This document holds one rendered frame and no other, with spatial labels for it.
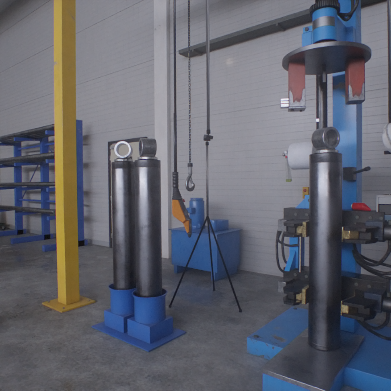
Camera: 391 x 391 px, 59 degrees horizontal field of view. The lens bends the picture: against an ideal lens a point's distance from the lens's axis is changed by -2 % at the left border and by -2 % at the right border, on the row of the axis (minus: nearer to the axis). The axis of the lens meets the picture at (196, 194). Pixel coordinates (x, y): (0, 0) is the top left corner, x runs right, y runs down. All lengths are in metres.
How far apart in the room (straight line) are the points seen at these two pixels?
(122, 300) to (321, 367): 1.67
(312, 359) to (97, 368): 1.44
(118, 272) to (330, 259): 1.74
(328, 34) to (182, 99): 3.71
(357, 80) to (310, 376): 1.87
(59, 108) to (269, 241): 3.14
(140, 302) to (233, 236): 2.23
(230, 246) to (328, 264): 2.51
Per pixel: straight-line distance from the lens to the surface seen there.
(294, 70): 2.56
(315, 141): 2.51
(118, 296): 3.19
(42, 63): 9.99
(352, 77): 2.60
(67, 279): 3.95
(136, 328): 3.07
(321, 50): 2.44
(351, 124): 2.91
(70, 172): 3.86
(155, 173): 2.82
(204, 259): 4.71
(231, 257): 4.85
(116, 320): 3.25
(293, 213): 2.80
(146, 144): 2.85
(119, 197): 3.05
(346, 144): 2.90
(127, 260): 3.12
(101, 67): 7.80
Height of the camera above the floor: 1.28
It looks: 2 degrees down
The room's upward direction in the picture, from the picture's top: straight up
